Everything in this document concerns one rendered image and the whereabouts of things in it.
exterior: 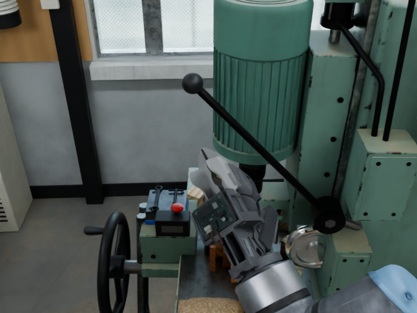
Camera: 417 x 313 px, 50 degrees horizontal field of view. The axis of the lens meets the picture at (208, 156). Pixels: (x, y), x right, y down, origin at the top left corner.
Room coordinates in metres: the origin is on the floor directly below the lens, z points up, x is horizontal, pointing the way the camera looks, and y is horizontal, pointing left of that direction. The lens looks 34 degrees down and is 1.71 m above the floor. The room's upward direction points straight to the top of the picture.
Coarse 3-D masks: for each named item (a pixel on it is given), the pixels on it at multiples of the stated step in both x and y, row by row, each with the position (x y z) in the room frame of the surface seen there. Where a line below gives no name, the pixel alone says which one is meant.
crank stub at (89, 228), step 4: (84, 228) 0.83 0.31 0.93; (88, 228) 0.83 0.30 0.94; (92, 228) 0.83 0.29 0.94; (96, 228) 0.83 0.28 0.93; (100, 228) 0.83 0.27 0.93; (84, 232) 0.83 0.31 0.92; (88, 232) 0.82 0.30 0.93; (92, 232) 0.82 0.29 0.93; (96, 232) 0.82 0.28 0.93; (100, 232) 0.82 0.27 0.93
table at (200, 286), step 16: (192, 256) 0.77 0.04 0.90; (208, 256) 0.77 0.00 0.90; (144, 272) 0.76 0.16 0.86; (160, 272) 0.76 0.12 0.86; (176, 272) 0.75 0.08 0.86; (192, 272) 0.72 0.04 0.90; (208, 272) 0.72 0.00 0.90; (224, 272) 0.72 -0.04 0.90; (192, 288) 0.67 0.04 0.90; (208, 288) 0.67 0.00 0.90; (224, 288) 0.67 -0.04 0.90; (176, 304) 0.63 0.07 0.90
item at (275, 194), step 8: (264, 184) 0.83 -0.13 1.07; (272, 184) 0.83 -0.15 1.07; (280, 184) 0.83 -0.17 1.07; (264, 192) 0.80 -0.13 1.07; (272, 192) 0.80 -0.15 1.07; (280, 192) 0.80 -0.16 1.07; (288, 192) 0.80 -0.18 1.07; (264, 200) 0.78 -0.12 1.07; (272, 200) 0.78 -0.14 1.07; (280, 200) 0.78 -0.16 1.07; (288, 200) 0.78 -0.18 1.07; (280, 208) 0.78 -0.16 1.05; (288, 208) 0.78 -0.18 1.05
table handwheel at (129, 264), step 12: (120, 216) 0.89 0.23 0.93; (108, 228) 0.81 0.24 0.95; (120, 228) 0.91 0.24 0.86; (108, 240) 0.78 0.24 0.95; (120, 240) 0.88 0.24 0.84; (108, 252) 0.75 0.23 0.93; (120, 252) 0.85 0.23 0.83; (108, 264) 0.73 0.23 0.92; (120, 264) 0.80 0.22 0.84; (132, 264) 0.81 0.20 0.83; (108, 276) 0.71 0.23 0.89; (120, 276) 0.79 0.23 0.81; (108, 288) 0.70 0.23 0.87; (120, 288) 0.81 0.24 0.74; (108, 300) 0.69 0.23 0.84; (120, 300) 0.80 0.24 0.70; (108, 312) 0.68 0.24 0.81; (120, 312) 0.76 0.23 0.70
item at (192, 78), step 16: (192, 80) 0.66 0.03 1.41; (208, 96) 0.67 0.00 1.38; (224, 112) 0.67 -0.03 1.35; (240, 128) 0.67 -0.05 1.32; (256, 144) 0.67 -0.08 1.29; (272, 160) 0.67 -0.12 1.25; (288, 176) 0.66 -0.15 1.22; (304, 192) 0.66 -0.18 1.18; (320, 208) 0.66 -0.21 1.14; (336, 208) 0.66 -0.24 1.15; (320, 224) 0.64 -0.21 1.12; (336, 224) 0.64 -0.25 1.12; (352, 224) 0.66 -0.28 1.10
